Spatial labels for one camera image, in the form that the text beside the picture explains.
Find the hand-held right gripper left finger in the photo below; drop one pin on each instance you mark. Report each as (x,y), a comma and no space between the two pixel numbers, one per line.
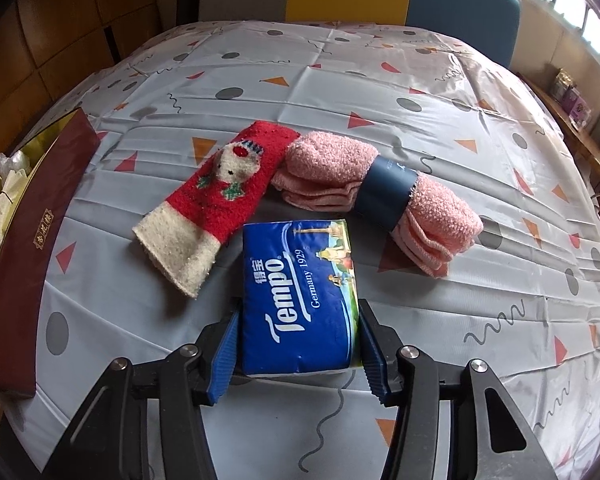
(220,360)

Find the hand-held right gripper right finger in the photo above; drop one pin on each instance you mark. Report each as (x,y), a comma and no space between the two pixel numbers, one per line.
(375,360)

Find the blue tissue pack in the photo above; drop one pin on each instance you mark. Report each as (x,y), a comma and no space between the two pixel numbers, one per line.
(300,305)

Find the pink towel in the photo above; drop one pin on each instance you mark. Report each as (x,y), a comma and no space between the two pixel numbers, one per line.
(430,220)

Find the red bear sock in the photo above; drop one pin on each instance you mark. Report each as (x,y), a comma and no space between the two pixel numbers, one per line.
(215,195)

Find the red gift box gold interior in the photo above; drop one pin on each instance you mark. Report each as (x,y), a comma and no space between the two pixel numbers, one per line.
(25,260)

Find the beige cloth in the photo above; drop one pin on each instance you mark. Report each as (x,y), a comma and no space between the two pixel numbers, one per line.
(2,210)

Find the clear plastic bag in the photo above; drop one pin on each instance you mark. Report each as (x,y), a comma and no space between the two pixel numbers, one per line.
(12,162)

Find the patterned grey bed cover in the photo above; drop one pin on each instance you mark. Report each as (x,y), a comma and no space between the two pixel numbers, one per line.
(480,310)

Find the wooden side table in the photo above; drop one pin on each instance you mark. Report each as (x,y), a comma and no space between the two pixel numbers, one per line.
(590,150)

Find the purple box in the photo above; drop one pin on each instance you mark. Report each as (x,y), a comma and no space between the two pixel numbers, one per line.
(580,107)

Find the dark patterned box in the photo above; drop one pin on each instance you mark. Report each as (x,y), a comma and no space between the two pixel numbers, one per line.
(562,84)

